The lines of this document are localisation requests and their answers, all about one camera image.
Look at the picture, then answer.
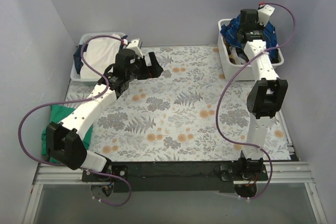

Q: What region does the blue plaid long sleeve shirt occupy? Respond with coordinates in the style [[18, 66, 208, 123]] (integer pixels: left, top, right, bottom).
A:
[[220, 15, 280, 59]]

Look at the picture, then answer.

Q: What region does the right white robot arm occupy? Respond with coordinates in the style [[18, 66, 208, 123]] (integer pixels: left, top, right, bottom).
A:
[[237, 5, 288, 181]]

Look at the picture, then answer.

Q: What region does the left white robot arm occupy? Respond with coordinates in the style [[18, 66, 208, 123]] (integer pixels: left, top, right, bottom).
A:
[[46, 49, 163, 182]]

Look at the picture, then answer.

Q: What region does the folded white shirt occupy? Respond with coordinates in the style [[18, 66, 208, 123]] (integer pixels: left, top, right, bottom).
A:
[[83, 37, 121, 74]]

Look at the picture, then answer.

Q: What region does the floral patterned table mat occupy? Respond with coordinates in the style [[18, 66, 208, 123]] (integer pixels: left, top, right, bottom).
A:
[[64, 46, 292, 162]]

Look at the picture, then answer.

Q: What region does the folded navy shirt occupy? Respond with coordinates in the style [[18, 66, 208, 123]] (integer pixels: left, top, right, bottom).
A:
[[73, 42, 128, 79]]

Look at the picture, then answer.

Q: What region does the white slotted laundry basket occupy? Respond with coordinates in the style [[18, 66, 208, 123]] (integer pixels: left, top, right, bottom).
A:
[[70, 32, 128, 86]]

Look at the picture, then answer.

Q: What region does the white plastic bin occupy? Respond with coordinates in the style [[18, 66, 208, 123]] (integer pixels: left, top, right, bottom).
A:
[[218, 30, 284, 81]]

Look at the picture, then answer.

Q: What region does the white crumpled garment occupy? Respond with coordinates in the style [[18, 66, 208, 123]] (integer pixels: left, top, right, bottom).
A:
[[228, 46, 249, 65]]

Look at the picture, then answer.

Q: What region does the folded green shirt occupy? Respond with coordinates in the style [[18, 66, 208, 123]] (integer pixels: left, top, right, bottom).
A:
[[41, 105, 93, 169]]

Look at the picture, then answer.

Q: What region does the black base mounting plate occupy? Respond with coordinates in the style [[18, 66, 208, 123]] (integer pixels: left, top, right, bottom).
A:
[[81, 161, 268, 193]]

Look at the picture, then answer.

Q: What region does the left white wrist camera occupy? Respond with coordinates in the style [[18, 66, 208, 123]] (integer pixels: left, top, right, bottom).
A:
[[126, 38, 143, 58]]

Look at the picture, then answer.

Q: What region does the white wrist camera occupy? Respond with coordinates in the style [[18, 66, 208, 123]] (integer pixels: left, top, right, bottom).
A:
[[257, 3, 275, 27], [126, 38, 143, 58]]

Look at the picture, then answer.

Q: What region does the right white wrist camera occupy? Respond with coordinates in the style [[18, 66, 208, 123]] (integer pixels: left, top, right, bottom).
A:
[[257, 3, 275, 27]]

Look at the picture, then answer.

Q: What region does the aluminium rail frame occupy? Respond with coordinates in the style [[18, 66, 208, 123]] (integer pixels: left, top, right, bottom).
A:
[[24, 161, 327, 223]]

